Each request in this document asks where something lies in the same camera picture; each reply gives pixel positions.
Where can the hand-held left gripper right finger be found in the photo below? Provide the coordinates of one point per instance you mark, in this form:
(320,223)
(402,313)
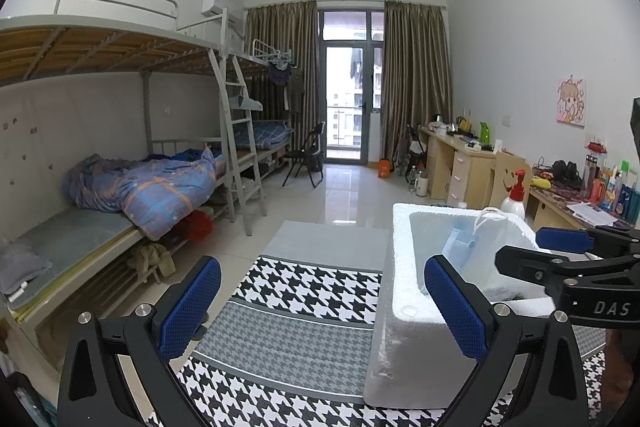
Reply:
(455,307)

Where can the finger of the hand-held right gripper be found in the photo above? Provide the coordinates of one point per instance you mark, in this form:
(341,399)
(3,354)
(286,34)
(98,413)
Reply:
(560,240)
(530,267)

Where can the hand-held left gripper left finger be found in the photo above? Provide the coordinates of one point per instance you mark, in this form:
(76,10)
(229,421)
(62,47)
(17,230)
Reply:
(192,307)

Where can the white foam box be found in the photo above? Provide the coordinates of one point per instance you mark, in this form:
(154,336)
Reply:
(400,337)

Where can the patterned desk cloth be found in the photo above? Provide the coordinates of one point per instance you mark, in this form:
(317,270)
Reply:
(562,197)

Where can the printed paper sheets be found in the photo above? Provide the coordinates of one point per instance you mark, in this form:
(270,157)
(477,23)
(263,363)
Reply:
(595,213)

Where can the white pump bottle red top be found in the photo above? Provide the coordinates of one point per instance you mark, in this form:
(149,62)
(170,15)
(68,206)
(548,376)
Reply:
(515,202)

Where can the yellow pencil case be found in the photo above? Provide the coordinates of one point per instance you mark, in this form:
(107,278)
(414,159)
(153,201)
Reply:
(541,182)

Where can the khaki clothing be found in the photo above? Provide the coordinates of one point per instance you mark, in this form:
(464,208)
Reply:
(150,262)

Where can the black bag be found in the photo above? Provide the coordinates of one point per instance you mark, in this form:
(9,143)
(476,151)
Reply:
(565,174)

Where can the group of toiletry bottles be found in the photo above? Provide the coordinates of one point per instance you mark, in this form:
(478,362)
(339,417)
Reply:
(612,187)

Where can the red bag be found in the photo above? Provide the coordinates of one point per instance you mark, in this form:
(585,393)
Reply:
(200,227)

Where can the wooden smiley chair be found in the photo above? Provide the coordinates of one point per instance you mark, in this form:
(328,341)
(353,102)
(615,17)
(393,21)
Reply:
(507,179)

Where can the houndstooth table cloth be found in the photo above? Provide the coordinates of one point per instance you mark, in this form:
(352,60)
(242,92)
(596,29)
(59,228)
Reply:
(300,287)

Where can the wooden desk with drawers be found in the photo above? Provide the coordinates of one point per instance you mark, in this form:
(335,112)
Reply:
(465,172)

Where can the white floor jug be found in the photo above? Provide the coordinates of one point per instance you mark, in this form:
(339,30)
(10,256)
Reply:
(422,184)

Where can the blue checked quilt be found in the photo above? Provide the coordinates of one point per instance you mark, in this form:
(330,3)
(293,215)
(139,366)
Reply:
(150,187)

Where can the green mattress pad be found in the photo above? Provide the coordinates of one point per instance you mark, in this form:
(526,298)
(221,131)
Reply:
(85,237)

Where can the green plastic jug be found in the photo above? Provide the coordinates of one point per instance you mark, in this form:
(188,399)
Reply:
(484,133)

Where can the orange floor container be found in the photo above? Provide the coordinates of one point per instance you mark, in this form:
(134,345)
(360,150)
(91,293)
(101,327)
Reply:
(384,169)

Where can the white bunk ladder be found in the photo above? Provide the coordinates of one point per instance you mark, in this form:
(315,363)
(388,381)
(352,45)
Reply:
(240,157)

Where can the grey pillow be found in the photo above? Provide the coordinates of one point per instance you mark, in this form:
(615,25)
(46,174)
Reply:
(22,269)

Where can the blue checked bedding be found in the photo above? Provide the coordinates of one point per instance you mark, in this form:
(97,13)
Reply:
(265,134)

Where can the black folding chair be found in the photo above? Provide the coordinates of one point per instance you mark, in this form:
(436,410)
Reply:
(305,157)

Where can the white hanger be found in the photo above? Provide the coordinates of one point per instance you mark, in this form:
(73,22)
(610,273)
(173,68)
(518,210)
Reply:
(245,103)

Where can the brown curtain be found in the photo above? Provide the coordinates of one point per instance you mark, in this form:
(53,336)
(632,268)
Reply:
(280,57)
(415,72)

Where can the glass balcony door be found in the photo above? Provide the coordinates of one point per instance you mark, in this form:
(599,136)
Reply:
(350,107)

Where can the dark hanging clothes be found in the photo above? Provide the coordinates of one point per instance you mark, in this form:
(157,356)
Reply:
(285,79)

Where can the small metal bunk bed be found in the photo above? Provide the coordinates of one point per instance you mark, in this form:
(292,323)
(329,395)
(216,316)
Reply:
(270,57)

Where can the large metal bunk bed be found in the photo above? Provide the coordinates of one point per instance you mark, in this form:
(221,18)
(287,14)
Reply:
(100,47)

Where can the white air conditioner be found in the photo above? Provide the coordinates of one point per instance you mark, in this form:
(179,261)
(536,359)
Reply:
(220,7)

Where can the white wall switch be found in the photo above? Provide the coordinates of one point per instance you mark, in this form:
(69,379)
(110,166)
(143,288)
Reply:
(507,122)

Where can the pink cartoon wall poster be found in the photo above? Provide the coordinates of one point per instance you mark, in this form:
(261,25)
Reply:
(571,102)

